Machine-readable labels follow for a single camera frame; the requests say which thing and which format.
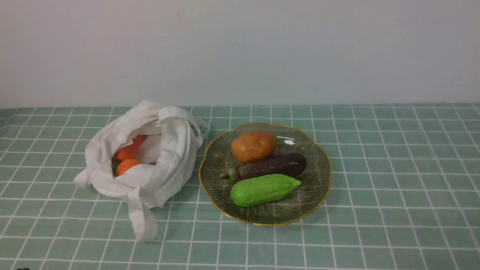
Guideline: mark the ribbed glass plate gold rim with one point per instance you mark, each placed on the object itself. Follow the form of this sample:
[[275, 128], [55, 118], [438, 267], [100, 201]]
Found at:
[[316, 178]]

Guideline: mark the white cloth tote bag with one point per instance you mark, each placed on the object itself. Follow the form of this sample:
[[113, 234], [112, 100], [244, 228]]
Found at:
[[167, 159]]

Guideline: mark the purple toy eggplant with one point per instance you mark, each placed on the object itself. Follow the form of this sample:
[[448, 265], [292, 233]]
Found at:
[[292, 164]]

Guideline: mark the orange toy pumpkin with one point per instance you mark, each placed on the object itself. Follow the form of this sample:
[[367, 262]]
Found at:
[[121, 167]]

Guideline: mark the orange toy carrot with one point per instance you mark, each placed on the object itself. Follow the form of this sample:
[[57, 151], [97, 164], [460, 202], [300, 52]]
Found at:
[[130, 151]]

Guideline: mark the green checkered tablecloth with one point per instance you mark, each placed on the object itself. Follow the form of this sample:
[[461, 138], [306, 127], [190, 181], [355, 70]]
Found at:
[[404, 195]]

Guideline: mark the green toy chayote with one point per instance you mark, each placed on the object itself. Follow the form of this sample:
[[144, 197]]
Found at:
[[263, 189]]

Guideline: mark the brown toy potato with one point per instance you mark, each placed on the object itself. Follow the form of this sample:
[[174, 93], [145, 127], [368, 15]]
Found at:
[[253, 146]]

